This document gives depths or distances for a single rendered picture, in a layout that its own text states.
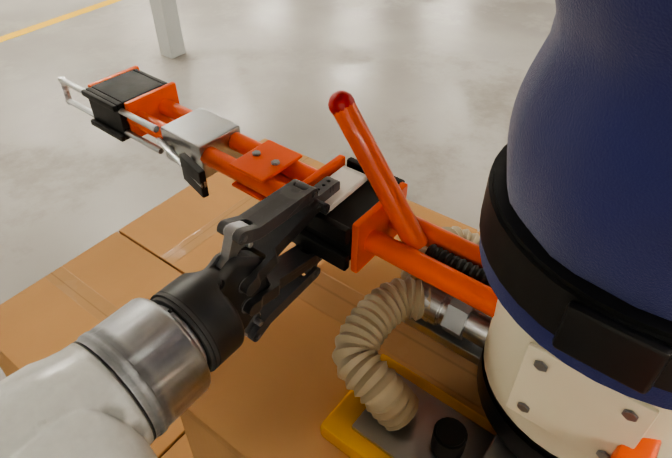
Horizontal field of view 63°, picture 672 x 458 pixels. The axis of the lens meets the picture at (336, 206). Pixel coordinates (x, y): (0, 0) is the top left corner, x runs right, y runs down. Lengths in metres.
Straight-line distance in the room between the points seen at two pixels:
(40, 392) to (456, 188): 2.35
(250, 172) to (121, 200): 2.11
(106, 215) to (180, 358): 2.22
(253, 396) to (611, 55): 0.43
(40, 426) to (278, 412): 0.24
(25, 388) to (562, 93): 0.35
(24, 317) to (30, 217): 1.29
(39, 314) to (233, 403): 0.96
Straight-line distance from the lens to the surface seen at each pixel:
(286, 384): 0.56
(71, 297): 1.47
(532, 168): 0.31
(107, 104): 0.72
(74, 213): 2.67
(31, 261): 2.50
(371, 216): 0.49
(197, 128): 0.65
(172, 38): 3.92
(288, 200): 0.46
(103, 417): 0.38
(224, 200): 1.64
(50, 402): 0.38
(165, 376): 0.40
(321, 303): 0.62
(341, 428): 0.52
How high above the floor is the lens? 1.54
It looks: 39 degrees down
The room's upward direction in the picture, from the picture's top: straight up
